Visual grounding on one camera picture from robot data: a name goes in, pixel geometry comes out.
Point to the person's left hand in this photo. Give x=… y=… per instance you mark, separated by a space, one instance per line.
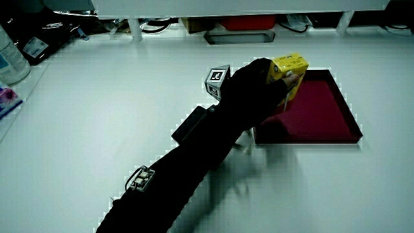
x=249 y=94

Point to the yellow ice redtea carton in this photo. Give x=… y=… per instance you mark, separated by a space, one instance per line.
x=288 y=64

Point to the person's left forearm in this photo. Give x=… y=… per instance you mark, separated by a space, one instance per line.
x=181 y=174

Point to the black wrist tracker box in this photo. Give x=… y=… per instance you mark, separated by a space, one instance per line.
x=191 y=124

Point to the dark red square tray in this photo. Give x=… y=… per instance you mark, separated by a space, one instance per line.
x=317 y=113

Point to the red box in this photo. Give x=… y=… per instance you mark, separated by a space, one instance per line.
x=247 y=22

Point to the brown cardboard box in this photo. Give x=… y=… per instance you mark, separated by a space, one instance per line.
x=195 y=25

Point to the white plastic bag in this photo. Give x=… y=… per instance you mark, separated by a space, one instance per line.
x=297 y=20

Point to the white desk shelf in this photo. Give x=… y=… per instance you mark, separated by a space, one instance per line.
x=226 y=6

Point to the small grey connector module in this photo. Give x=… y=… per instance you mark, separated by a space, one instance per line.
x=141 y=178

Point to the black bag with white label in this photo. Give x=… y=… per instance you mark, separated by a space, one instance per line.
x=48 y=35

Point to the white plastic bottle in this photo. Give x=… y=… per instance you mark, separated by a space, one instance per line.
x=11 y=61

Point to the floral tissue packet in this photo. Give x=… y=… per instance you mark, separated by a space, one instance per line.
x=7 y=98

